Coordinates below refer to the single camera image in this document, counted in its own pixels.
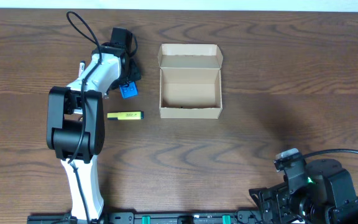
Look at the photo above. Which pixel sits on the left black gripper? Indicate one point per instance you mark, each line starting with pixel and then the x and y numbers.
pixel 136 73

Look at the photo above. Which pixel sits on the green clamp left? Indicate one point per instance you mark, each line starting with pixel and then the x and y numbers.
pixel 146 220

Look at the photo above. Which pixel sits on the green clamp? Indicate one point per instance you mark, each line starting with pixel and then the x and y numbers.
pixel 226 219
pixel 146 220

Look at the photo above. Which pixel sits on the blue capped whiteboard marker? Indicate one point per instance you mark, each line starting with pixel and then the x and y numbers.
pixel 82 66

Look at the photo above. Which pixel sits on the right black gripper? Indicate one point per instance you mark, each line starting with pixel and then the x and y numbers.
pixel 280 193

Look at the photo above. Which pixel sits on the brown cardboard box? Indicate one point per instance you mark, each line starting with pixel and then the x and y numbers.
pixel 190 81

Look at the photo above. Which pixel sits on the green clamp right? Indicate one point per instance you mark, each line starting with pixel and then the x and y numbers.
pixel 226 219

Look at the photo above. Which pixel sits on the yellow highlighter pen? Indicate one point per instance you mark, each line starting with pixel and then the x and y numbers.
pixel 126 115

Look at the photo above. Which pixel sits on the black aluminium mounting rail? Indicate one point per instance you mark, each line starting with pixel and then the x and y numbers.
pixel 238 217

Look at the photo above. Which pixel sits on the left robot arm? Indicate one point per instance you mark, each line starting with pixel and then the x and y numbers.
pixel 75 124

